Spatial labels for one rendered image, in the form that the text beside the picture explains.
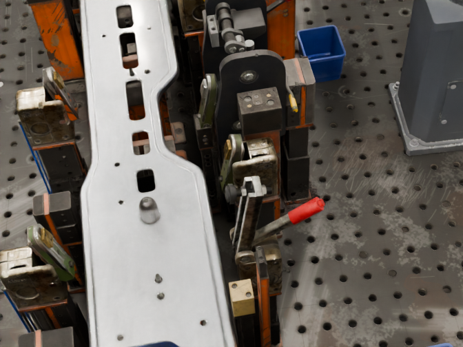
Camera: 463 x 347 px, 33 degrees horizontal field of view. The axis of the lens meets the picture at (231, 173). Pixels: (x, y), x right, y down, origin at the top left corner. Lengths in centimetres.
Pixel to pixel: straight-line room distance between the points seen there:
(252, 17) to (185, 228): 39
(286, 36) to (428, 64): 36
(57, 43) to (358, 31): 75
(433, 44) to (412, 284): 48
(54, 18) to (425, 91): 84
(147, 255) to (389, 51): 95
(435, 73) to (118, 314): 80
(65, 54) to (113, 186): 60
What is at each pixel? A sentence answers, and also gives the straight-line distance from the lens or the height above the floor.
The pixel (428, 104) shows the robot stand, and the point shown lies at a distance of 171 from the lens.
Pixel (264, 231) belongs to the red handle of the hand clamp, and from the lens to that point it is 120.
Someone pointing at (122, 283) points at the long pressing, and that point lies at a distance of 128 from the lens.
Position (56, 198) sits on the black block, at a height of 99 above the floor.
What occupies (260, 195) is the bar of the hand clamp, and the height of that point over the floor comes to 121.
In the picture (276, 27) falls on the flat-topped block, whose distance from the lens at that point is 179.
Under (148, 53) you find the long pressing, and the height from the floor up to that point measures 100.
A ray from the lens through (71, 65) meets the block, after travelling 195.
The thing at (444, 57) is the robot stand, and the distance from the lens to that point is 160.
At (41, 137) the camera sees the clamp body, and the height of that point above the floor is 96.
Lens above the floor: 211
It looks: 54 degrees down
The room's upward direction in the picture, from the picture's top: 5 degrees counter-clockwise
